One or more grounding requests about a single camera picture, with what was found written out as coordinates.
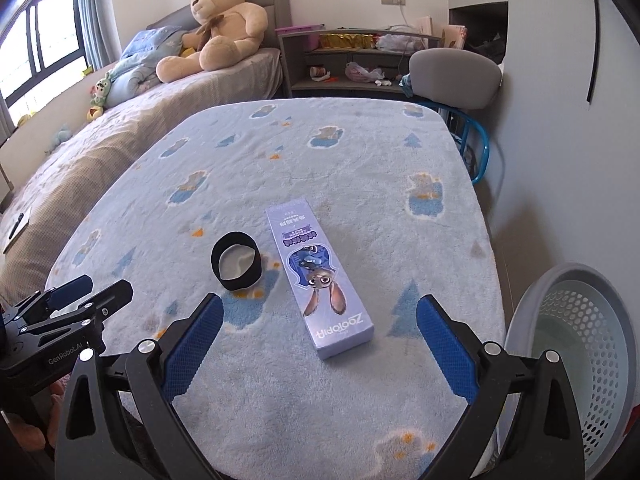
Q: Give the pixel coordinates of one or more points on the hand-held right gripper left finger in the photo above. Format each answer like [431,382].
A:
[192,340]

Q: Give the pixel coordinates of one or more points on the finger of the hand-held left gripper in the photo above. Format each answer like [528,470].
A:
[70,287]
[112,295]

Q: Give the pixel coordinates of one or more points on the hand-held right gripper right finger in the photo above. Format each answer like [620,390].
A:
[445,340]

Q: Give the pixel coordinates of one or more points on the grey perforated laundry basket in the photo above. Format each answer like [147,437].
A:
[525,320]

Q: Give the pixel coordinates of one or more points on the purple cartoon cardboard box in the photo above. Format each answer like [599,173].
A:
[320,280]

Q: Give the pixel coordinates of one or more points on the white notebook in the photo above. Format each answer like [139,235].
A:
[20,235]

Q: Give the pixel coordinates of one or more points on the black pen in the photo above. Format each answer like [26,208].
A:
[17,221]

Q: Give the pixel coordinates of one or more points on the bed with beige cover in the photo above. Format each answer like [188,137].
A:
[100,150]

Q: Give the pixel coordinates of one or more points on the small blue plush toy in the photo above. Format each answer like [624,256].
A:
[60,137]

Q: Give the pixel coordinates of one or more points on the light blue printed blanket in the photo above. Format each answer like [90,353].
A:
[350,185]

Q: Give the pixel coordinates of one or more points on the blue metal stool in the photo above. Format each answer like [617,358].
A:
[482,145]

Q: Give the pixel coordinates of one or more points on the green plush toy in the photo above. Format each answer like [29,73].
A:
[101,90]

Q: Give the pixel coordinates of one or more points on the blue printed pillow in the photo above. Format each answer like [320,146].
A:
[140,60]

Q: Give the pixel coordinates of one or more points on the grey chair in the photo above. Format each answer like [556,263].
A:
[455,77]

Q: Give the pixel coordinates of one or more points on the grey curtain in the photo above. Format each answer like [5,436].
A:
[100,10]

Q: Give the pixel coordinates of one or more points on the pink plastic bag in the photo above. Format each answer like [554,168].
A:
[362,72]

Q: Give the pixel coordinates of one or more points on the large tan teddy bear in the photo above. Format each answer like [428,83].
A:
[225,30]

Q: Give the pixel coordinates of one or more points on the small red white toy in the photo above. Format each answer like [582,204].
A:
[320,73]

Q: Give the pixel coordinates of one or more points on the grey shelf desk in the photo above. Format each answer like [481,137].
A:
[345,57]

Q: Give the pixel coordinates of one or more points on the white plastic bag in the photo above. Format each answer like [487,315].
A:
[395,42]

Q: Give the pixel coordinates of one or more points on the pink gift box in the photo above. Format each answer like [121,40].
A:
[440,32]

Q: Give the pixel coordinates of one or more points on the gold snack packages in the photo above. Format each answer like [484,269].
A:
[347,40]

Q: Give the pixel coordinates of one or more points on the pink storage box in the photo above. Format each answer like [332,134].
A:
[297,29]

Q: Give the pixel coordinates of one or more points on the grey bed headboard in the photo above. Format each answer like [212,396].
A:
[275,5]

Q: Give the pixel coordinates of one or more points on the window with dark frame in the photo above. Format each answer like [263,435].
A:
[50,45]

